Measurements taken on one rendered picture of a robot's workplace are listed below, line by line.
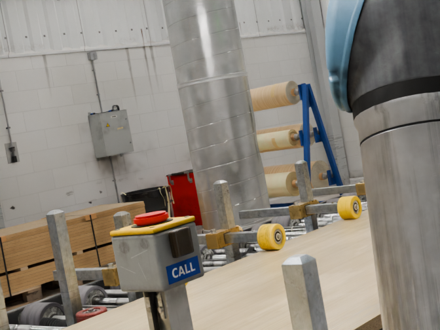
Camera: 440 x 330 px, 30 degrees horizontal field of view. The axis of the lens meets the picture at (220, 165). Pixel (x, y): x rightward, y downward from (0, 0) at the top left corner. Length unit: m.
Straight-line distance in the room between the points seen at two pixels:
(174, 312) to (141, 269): 0.06
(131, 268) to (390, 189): 0.36
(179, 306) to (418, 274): 0.37
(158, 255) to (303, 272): 0.29
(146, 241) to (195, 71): 4.52
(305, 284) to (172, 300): 0.26
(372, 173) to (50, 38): 9.01
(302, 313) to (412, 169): 0.52
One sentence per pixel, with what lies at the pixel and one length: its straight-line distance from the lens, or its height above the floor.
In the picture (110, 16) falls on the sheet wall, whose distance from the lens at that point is 10.18.
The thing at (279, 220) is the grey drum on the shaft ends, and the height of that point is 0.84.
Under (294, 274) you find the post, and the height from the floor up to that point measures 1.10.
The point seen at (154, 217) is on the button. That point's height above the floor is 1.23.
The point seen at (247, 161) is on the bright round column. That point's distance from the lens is 5.40.
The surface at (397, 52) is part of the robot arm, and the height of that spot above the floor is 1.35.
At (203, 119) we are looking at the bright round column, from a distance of 5.37.
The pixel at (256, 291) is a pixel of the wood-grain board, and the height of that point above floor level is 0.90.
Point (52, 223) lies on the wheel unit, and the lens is 2.21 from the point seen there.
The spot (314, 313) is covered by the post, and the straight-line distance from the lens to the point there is 1.14.
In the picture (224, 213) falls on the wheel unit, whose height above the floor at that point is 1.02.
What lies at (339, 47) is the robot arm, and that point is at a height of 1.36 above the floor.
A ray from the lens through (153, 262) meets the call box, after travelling 0.89.
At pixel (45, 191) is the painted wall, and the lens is 9.30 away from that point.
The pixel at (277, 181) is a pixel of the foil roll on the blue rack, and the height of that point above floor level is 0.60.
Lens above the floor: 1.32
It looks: 3 degrees down
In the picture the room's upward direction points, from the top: 10 degrees counter-clockwise
